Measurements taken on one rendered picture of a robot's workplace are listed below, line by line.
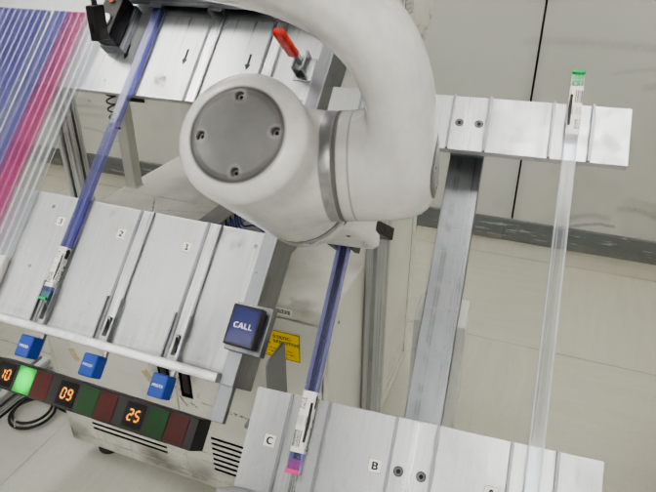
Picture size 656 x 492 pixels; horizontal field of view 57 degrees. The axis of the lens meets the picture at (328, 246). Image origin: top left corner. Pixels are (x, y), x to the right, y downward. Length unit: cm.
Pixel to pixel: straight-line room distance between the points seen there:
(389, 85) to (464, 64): 219
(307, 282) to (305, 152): 79
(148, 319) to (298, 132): 53
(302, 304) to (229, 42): 45
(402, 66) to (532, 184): 229
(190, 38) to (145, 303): 42
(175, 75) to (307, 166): 64
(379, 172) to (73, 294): 63
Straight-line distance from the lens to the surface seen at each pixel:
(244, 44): 97
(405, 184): 38
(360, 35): 34
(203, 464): 149
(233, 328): 74
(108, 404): 87
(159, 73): 101
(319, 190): 39
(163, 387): 81
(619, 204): 266
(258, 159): 36
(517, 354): 205
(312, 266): 119
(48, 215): 100
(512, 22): 248
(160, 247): 87
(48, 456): 181
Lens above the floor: 122
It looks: 28 degrees down
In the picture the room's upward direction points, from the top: straight up
